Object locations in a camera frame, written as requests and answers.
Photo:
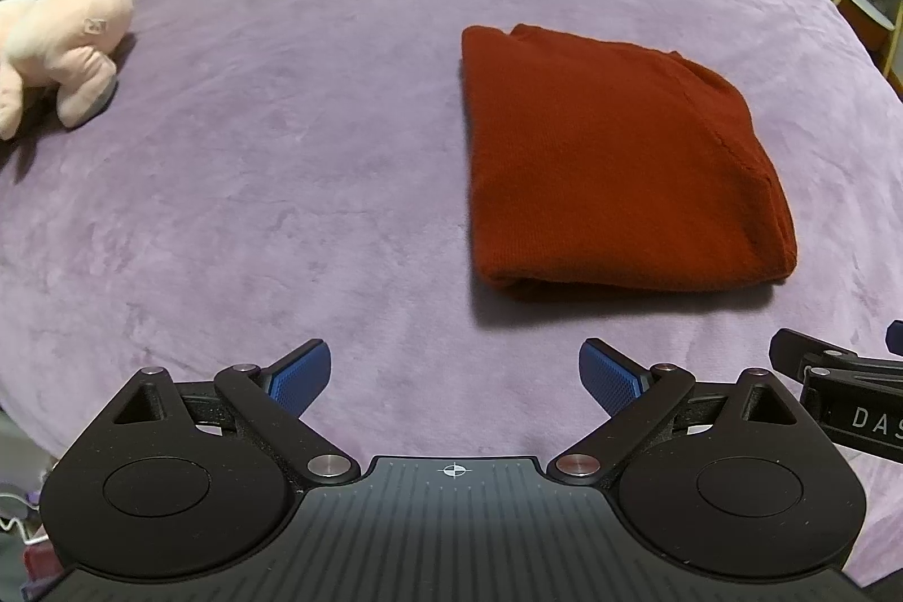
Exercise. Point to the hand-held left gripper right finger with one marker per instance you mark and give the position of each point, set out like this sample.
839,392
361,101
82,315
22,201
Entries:
610,380

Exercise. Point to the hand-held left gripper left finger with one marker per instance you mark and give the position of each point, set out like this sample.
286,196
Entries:
300,380

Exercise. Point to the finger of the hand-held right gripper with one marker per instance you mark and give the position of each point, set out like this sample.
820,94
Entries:
811,352

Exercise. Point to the red knit cardigan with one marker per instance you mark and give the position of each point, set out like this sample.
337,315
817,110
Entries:
607,165

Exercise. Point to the purple fleece blanket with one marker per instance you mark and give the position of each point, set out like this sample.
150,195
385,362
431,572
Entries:
282,186

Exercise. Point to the pink plush toy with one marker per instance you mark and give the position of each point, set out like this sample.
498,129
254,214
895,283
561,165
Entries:
63,45

